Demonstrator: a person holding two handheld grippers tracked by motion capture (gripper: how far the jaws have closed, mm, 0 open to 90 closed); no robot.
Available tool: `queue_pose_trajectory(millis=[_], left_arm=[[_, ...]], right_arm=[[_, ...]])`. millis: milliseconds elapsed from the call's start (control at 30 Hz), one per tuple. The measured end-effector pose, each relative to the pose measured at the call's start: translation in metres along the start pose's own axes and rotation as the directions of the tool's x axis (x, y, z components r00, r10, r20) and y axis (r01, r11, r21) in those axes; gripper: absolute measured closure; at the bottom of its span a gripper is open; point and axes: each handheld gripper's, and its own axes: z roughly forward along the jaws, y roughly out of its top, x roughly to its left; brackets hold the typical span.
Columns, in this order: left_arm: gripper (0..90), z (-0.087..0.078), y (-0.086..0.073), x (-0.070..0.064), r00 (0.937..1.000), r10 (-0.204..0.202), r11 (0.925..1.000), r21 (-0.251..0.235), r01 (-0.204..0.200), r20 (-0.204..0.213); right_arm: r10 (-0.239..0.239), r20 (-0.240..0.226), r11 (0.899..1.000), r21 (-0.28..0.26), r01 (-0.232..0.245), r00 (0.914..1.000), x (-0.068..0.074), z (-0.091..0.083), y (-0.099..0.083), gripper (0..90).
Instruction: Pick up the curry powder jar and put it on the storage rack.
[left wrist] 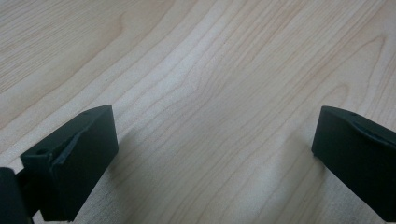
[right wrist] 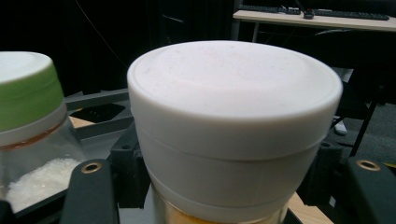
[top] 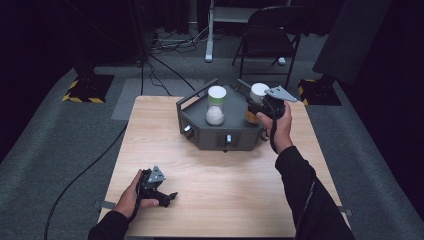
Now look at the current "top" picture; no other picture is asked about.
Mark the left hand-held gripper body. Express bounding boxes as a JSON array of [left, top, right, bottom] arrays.
[[138, 165, 167, 203]]

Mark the person's left hand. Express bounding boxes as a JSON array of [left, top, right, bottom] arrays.
[[111, 169, 160, 220]]

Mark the thin black floor cable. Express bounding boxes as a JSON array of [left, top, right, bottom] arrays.
[[148, 53, 198, 94]]

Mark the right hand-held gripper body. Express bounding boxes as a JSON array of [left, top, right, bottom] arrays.
[[258, 85, 298, 120]]

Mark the orange spice jar white lid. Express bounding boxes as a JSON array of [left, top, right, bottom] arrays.
[[244, 82, 270, 125]]

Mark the black folding chair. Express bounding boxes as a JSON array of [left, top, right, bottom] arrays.
[[231, 4, 306, 96]]

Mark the dark grey hexagonal scale device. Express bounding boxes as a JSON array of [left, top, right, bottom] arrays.
[[175, 78, 282, 153]]

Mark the tangle of floor cables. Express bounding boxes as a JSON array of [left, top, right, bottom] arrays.
[[151, 26, 209, 54]]

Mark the person's right hand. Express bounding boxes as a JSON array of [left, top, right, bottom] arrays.
[[255, 101, 294, 155]]

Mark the thick black floor cable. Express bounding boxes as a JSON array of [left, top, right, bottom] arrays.
[[43, 121, 129, 240]]

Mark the grey tape strip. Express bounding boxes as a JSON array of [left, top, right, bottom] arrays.
[[94, 199, 116, 210], [336, 205, 353, 217]]

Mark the white desk stand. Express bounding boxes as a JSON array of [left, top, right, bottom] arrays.
[[204, 0, 291, 63]]

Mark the dark grey upright panel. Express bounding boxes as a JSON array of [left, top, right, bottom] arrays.
[[312, 0, 394, 86]]

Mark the black tripod stand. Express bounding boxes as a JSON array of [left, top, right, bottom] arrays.
[[128, 0, 151, 68]]

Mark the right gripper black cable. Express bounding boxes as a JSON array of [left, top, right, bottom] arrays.
[[268, 117, 280, 155]]

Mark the white powder jar green band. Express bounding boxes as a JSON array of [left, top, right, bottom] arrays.
[[205, 85, 228, 127]]

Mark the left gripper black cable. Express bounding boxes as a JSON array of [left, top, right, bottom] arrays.
[[127, 179, 143, 224]]

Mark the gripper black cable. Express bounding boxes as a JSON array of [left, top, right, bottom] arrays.
[[127, 179, 143, 224], [268, 117, 280, 155]]

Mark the black yellow striped base plate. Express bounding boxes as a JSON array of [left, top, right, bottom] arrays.
[[61, 73, 115, 104], [297, 78, 343, 107]]

